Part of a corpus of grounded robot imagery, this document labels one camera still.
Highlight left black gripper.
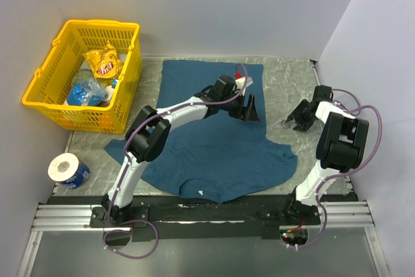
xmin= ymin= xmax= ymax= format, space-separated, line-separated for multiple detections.
xmin=220 ymin=91 xmax=259 ymax=123

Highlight blue t-shirt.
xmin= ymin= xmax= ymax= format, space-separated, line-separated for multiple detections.
xmin=106 ymin=60 xmax=298 ymax=203

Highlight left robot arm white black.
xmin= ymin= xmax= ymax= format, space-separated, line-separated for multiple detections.
xmin=102 ymin=75 xmax=259 ymax=226

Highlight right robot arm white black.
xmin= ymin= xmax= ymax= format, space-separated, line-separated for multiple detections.
xmin=281 ymin=86 xmax=369 ymax=224

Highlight small white bottle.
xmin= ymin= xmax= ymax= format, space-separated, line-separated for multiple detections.
xmin=104 ymin=78 xmax=119 ymax=101

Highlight yellow snack bag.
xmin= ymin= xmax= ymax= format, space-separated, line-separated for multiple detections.
xmin=83 ymin=40 xmax=123 ymax=79

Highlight blue plastic bag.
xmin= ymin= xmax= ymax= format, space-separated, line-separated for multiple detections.
xmin=66 ymin=78 xmax=106 ymax=106

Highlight toilet paper roll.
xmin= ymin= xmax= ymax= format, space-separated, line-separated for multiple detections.
xmin=47 ymin=152 xmax=90 ymax=189

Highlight yellow plastic basket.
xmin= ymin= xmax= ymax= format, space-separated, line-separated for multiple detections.
xmin=22 ymin=19 xmax=142 ymax=134

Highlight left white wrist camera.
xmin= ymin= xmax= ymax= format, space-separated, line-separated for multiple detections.
xmin=235 ymin=72 xmax=254 ymax=90

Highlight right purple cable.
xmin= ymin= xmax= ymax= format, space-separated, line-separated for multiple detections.
xmin=285 ymin=88 xmax=383 ymax=252

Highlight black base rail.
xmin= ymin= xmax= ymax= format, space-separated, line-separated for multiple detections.
xmin=48 ymin=194 xmax=357 ymax=243

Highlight aluminium frame rail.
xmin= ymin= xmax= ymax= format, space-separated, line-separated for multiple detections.
xmin=18 ymin=201 xmax=108 ymax=277

